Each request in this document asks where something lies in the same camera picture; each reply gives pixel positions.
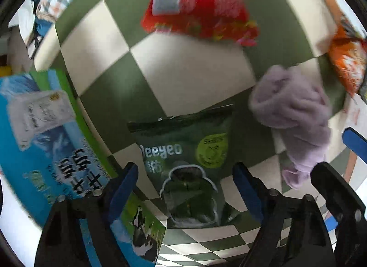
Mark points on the green white checkered blanket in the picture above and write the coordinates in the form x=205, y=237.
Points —
x=183, y=69

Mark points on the purple towel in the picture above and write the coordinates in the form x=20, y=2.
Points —
x=295, y=115

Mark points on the yellow object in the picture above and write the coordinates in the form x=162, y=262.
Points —
x=4, y=71

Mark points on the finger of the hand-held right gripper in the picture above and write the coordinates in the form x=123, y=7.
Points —
x=355, y=142
x=341, y=198

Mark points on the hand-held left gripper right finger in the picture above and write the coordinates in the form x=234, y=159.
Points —
x=247, y=193

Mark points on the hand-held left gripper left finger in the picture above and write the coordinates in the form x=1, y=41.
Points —
x=122, y=195

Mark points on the blue milk carton box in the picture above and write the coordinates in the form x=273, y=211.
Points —
x=43, y=146

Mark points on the orange snack packet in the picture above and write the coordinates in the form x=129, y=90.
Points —
x=348, y=60

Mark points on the plaid cloth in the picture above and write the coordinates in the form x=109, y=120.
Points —
x=48, y=0

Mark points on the red snack packet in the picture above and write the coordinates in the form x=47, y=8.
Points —
x=200, y=3

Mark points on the dark green tissue packet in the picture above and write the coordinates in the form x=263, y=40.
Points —
x=186, y=169

